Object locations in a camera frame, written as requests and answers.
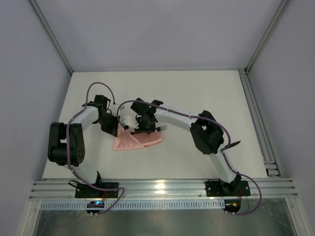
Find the slotted grey cable duct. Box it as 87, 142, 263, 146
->
40, 199, 224, 210

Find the aluminium front rail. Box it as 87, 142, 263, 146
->
30, 177, 298, 200

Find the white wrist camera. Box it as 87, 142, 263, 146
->
120, 115, 138, 130
109, 104, 120, 117

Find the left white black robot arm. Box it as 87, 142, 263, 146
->
48, 95, 118, 191

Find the left black controller board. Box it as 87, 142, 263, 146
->
86, 201, 104, 216

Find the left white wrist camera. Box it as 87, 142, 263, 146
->
109, 104, 120, 117

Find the right black controller board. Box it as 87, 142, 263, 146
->
223, 199, 241, 214

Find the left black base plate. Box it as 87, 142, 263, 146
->
75, 181, 120, 199

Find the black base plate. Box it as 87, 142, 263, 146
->
205, 180, 251, 197
75, 181, 120, 199

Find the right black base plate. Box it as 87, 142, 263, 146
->
205, 180, 251, 197

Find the aluminium corner post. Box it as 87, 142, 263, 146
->
28, 0, 74, 75
245, 0, 291, 74

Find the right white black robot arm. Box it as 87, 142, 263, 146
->
130, 98, 241, 196

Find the black handled fork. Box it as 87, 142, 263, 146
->
155, 125, 167, 132

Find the black handled knife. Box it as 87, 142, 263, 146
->
222, 141, 241, 151

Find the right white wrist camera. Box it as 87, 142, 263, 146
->
120, 115, 138, 130

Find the right aluminium corner post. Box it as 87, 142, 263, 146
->
245, 0, 291, 74

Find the right aluminium side rail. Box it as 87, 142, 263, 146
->
238, 70, 282, 178

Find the black controller board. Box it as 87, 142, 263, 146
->
223, 199, 241, 214
86, 201, 104, 216

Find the pink cloth napkin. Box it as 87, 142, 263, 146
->
113, 127, 163, 151

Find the left aluminium corner post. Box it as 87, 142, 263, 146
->
28, 0, 74, 75

